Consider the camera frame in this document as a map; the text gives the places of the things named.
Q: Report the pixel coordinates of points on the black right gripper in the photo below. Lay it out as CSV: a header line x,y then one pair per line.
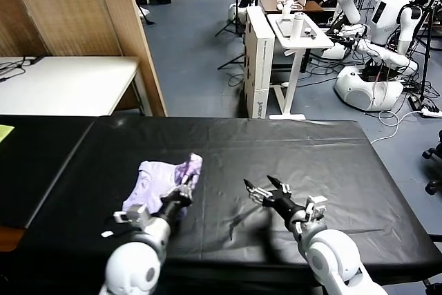
x,y
285,208

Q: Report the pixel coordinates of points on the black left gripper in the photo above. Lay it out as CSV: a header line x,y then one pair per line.
x,y
174,205

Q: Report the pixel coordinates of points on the lavender t-shirt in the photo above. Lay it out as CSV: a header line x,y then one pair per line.
x,y
155,184

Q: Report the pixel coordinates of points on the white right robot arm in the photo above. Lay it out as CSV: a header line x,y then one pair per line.
x,y
335,257

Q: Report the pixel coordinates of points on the white humanoid robot raised arm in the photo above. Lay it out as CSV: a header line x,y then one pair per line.
x,y
348,3

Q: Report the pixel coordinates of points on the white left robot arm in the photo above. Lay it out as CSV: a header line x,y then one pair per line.
x,y
138,260

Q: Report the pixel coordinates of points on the black plastic table cover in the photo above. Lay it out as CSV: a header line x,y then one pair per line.
x,y
310,157

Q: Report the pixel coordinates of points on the tall white cardboard box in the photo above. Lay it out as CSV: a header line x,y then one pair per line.
x,y
260,67

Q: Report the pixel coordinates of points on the black tripod legs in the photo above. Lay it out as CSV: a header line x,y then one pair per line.
x,y
233,61

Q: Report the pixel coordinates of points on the black side table mat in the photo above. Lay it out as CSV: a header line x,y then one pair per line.
x,y
34,170

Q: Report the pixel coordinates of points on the small white standing desk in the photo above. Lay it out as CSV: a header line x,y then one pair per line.
x,y
308,43

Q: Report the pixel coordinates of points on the white table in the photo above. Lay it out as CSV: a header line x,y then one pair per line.
x,y
69,81

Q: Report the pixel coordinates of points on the grey tablet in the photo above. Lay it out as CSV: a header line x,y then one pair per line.
x,y
283,28

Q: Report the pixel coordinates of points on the small black device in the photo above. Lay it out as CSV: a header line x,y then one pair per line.
x,y
309,31

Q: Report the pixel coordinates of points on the white bottle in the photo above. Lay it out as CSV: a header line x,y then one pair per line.
x,y
296,28

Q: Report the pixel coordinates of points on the black office chair base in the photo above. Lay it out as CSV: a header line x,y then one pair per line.
x,y
435,167

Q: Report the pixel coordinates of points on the white power strip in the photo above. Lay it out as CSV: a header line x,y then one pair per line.
x,y
433,113

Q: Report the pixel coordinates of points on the yellow-green cloth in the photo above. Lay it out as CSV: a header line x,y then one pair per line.
x,y
5,132

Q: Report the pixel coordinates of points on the white headphone stand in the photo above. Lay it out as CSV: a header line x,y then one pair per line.
x,y
286,5

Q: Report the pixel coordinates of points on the wooden table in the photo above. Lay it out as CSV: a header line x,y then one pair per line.
x,y
76,8

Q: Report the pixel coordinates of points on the tall black tripod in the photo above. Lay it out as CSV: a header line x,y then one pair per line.
x,y
427,49

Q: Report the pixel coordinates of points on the white humanoid robot with base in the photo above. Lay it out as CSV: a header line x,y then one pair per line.
x,y
388,15

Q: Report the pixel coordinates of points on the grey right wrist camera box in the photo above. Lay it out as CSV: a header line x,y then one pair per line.
x,y
316,207

